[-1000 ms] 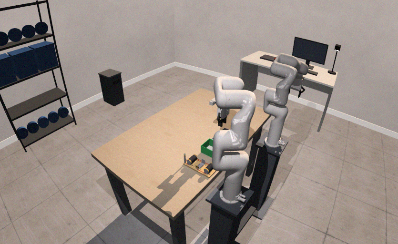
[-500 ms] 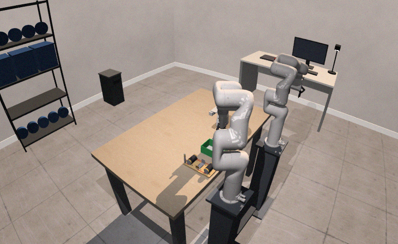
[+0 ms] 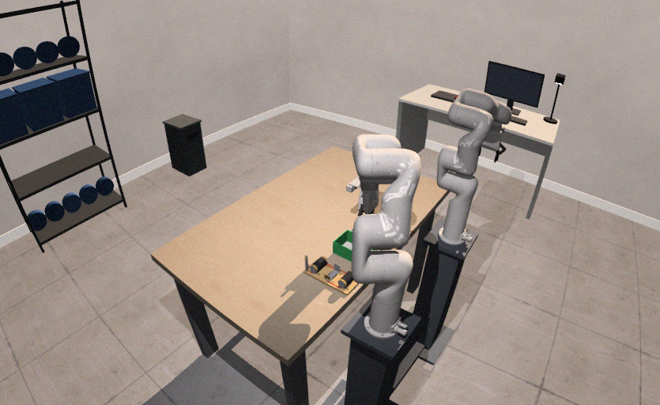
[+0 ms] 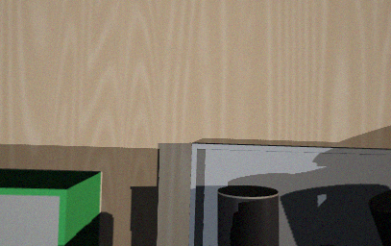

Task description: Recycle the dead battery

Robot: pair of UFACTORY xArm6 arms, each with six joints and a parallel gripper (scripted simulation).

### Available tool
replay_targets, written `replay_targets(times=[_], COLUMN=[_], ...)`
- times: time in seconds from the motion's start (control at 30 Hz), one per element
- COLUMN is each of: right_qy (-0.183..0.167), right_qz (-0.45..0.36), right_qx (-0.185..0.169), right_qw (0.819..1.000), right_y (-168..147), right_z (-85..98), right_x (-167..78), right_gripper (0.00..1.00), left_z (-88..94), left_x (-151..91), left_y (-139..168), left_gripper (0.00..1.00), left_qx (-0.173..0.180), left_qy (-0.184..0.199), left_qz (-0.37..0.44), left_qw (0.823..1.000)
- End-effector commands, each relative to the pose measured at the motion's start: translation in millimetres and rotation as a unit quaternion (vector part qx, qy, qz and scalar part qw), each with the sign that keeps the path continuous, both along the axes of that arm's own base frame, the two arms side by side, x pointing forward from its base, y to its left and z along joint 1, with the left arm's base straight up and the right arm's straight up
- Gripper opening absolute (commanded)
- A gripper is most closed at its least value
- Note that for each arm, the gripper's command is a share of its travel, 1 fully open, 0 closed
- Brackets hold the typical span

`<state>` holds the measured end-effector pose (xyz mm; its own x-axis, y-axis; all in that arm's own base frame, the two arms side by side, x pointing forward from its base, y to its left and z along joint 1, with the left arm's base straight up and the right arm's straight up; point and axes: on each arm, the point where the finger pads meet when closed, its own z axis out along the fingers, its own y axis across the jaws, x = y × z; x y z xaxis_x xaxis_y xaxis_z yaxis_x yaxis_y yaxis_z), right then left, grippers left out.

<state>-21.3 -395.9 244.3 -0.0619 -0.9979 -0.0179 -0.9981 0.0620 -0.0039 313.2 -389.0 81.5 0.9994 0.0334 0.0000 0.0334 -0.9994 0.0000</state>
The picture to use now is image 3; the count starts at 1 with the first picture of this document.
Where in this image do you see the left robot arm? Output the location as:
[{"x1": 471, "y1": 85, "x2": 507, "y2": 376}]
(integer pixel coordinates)
[{"x1": 346, "y1": 134, "x2": 421, "y2": 339}]

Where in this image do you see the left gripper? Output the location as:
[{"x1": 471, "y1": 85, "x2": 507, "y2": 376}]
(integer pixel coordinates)
[{"x1": 357, "y1": 188, "x2": 379, "y2": 216}]

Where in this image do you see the black battery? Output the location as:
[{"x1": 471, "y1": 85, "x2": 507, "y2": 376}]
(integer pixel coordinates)
[
  {"x1": 340, "y1": 271, "x2": 353, "y2": 287},
  {"x1": 311, "y1": 257, "x2": 326, "y2": 272}
]

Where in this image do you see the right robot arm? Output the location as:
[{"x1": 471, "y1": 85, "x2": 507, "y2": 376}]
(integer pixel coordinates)
[{"x1": 437, "y1": 89, "x2": 511, "y2": 245}]

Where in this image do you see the green box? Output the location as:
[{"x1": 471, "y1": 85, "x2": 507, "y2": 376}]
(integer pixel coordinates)
[{"x1": 333, "y1": 230, "x2": 353, "y2": 262}]

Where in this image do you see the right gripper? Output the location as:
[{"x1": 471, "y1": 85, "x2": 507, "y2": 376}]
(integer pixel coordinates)
[{"x1": 481, "y1": 130, "x2": 506, "y2": 163}]

